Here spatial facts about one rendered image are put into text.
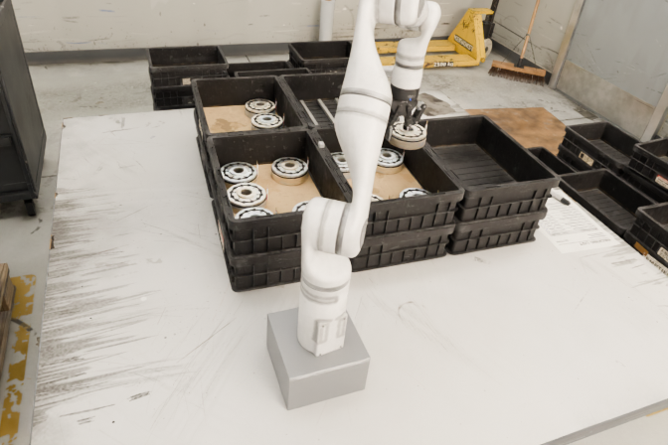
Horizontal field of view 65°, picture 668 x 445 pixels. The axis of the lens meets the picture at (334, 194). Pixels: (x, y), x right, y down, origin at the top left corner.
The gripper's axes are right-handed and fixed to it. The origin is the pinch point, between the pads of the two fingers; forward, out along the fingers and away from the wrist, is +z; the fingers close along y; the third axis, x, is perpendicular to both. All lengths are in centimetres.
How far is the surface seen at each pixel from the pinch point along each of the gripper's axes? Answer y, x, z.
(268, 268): -38.8, -18.4, 23.9
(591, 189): 129, 39, 61
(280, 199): -31.2, 0.5, 17.4
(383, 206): -11.4, -19.9, 8.2
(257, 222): -41.8, -19.6, 8.4
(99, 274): -78, -4, 31
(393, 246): -5.8, -18.7, 23.1
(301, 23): 72, 329, 72
